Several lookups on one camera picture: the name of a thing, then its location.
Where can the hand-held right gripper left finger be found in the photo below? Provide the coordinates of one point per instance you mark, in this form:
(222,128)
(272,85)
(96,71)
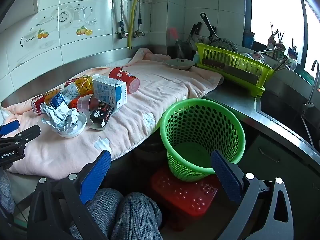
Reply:
(96,175)

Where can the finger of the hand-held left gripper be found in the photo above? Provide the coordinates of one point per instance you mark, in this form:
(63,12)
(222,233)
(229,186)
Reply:
(27,133)
(10,126)

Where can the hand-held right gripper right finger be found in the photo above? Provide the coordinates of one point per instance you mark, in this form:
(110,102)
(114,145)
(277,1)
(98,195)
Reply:
(226,175)

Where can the crushed red drink can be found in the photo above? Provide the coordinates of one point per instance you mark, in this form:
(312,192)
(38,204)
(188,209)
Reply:
(38,102)

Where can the silver foil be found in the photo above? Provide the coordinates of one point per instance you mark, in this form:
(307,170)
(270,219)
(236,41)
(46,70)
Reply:
(58,117)

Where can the blue white drink can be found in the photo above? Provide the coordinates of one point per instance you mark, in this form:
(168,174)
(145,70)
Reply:
(70,92)

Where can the black cardboard box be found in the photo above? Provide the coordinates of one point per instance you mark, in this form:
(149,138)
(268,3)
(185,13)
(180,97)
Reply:
(100,115)

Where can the clear plastic cup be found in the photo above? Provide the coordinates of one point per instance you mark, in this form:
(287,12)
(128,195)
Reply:
(85,103)

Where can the green plastic wastebasket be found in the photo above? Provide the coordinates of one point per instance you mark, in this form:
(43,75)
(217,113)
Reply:
(180,120)

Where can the yellow snack wrapper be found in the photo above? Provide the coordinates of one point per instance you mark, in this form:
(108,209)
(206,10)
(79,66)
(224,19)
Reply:
(86,85)

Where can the white blue milk carton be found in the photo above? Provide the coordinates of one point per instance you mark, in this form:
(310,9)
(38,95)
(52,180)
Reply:
(107,90)

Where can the large red tube can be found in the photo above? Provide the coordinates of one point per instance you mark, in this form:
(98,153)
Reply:
(120,72)

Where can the red plastic stool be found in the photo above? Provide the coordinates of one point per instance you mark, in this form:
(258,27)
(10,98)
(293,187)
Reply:
(185,197)

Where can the grey plaid trousers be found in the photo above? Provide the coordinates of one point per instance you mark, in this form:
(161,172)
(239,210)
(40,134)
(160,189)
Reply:
(140,212)

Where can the dark base cabinet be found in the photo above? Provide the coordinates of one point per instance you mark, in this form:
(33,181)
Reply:
(287,167)

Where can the stainless steel sink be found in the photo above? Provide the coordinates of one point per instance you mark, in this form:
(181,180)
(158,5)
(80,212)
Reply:
(287,115)

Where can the pink towel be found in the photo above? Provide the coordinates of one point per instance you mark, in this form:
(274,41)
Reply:
(155,85)

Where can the white patterned bowl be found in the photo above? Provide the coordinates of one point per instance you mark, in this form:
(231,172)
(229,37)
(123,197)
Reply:
(258,58)

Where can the shallow ceramic plate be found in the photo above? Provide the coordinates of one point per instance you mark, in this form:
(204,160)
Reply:
(178,63)

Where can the green plastic dish rack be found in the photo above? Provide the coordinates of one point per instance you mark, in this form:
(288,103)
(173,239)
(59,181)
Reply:
(207,52)

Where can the bundle of chopsticks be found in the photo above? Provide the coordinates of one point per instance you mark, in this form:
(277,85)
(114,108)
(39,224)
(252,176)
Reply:
(282,63)

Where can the metal ladle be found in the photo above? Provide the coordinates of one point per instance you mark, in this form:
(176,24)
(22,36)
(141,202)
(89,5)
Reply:
(262,51)

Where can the metal sink faucet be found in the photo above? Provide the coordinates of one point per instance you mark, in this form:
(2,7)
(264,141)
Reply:
(313,80)

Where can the patterned ceramic plate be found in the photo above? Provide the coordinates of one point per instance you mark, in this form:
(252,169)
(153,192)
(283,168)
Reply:
(225,43)

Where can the dark utensil holder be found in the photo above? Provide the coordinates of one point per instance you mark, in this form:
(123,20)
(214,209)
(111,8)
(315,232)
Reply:
(183,50)

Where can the metal angle valve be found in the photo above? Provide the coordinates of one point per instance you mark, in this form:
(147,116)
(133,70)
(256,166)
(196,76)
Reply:
(122,33)
(139,33)

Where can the blue sprouting plant jar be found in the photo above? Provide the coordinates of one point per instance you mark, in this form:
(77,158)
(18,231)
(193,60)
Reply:
(292,55)

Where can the brown sprouting plant jar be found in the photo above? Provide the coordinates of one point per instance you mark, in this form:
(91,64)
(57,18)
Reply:
(272,41)
(280,48)

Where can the pink spatula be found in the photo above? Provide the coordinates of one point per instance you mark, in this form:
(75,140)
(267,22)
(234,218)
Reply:
(173,33)

